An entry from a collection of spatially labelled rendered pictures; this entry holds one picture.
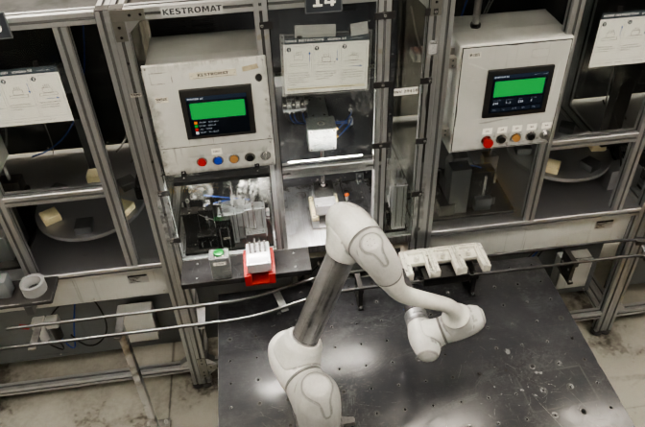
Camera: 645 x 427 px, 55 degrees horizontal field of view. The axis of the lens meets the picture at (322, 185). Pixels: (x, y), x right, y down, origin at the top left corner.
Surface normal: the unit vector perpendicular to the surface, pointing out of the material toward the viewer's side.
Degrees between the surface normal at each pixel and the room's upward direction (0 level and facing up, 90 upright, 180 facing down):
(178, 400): 0
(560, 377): 0
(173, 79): 90
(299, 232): 0
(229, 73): 90
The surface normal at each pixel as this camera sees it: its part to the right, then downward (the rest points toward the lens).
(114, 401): -0.03, -0.79
